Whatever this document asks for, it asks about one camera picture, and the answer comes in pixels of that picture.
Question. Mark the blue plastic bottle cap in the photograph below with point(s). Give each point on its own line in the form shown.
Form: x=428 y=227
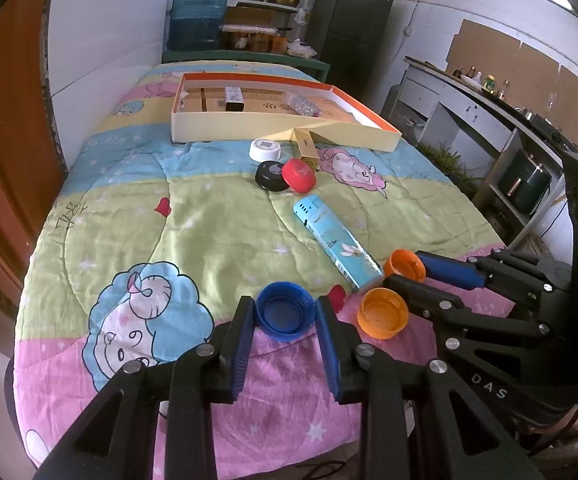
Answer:
x=285 y=312

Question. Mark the white plastic bag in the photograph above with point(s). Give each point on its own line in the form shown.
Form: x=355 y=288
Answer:
x=301 y=49

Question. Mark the orange rimmed cardboard box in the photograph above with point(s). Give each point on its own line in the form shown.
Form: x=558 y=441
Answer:
x=229 y=125

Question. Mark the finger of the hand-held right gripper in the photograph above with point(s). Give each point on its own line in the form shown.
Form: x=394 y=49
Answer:
x=449 y=270
x=419 y=292

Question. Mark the green lidded jar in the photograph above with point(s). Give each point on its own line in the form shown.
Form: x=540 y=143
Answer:
x=489 y=84

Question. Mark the row of food jars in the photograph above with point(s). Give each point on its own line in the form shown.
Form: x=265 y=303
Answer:
x=254 y=40

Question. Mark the white round lid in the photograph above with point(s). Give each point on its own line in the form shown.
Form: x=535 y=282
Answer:
x=265 y=149

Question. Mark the dark green air fryer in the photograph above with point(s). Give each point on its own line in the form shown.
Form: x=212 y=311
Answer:
x=524 y=182

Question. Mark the cardboard wall panels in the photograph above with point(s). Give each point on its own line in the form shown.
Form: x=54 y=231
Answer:
x=519 y=65

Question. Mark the orange plastic bottle cap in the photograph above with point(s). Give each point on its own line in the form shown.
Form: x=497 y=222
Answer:
x=405 y=264
x=383 y=312

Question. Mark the red plastic bottle cap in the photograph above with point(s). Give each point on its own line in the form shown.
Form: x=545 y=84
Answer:
x=299 y=174

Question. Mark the white cartoon print lighter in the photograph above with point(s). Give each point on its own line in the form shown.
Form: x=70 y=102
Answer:
x=234 y=98

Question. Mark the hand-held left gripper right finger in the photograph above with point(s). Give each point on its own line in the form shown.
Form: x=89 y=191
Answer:
x=330 y=355

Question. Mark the green metal table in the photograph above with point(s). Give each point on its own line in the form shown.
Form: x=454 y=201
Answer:
x=249 y=57

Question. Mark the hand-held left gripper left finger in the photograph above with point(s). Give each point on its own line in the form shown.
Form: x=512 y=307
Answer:
x=236 y=355

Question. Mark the green leafy plants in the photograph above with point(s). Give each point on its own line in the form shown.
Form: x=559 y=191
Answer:
x=449 y=162

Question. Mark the large blue water jug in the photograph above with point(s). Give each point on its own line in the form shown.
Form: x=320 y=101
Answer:
x=196 y=12

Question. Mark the light blue patterned lighter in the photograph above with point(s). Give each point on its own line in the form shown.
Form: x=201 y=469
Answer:
x=336 y=245

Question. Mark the dark green refrigerator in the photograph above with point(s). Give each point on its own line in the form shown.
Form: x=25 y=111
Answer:
x=354 y=25

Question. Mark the black round lid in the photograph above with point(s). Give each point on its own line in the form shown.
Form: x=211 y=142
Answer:
x=271 y=175

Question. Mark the wooden door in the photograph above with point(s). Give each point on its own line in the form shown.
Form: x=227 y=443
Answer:
x=9 y=150

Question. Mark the white kitchen counter cabinet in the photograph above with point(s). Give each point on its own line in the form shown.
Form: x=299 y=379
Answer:
x=474 y=115

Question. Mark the printed cartoon blanket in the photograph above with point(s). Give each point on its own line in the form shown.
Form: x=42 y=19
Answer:
x=179 y=230

